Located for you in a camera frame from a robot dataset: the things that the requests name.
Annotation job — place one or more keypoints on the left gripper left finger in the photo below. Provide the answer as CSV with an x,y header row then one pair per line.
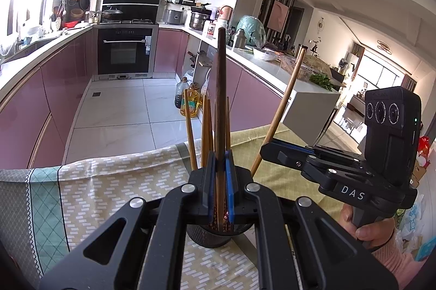
x,y
142,245

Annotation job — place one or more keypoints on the black built-in oven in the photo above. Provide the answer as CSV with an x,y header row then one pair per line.
x,y
126,51

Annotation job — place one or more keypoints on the black range hood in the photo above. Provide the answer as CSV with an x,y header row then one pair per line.
x,y
143,11

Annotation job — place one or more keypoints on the black camera box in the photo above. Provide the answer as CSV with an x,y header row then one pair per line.
x,y
392,118

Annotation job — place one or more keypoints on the silver rice cooker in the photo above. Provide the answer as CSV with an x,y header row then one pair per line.
x,y
174,17

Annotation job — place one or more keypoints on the cooking oil bottle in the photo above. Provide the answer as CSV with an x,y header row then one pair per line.
x,y
190,102

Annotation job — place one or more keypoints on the right hand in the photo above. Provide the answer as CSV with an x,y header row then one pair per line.
x,y
377,234

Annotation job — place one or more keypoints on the steel stock pot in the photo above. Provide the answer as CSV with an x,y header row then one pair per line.
x,y
199,16

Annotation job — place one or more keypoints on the pink thermos jug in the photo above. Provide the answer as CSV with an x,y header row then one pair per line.
x,y
225,15

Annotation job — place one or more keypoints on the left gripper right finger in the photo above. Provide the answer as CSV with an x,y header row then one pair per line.
x,y
299,246

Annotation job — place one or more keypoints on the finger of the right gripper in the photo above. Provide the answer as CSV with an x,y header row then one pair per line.
x,y
292,147
276,155

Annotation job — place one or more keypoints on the black wok on stove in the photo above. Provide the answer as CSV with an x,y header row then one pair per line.
x,y
111,14

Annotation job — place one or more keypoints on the dark sauce bottle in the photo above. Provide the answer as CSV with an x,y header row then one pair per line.
x,y
180,88

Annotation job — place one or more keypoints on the steel vacuum flask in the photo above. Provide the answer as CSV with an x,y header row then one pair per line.
x,y
239,39

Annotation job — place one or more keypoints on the patterned tablecloth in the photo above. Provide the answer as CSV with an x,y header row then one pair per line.
x,y
46,212

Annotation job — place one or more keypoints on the black mesh utensil cup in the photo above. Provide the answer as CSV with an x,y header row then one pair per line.
x,y
208,235

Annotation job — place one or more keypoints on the green leafy vegetables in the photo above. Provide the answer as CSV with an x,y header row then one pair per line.
x,y
321,80

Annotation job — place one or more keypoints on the white bowl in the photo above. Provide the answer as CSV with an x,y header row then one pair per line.
x,y
264,55

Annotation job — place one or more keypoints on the pink sleeved right forearm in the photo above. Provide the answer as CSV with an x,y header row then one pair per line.
x,y
401,265

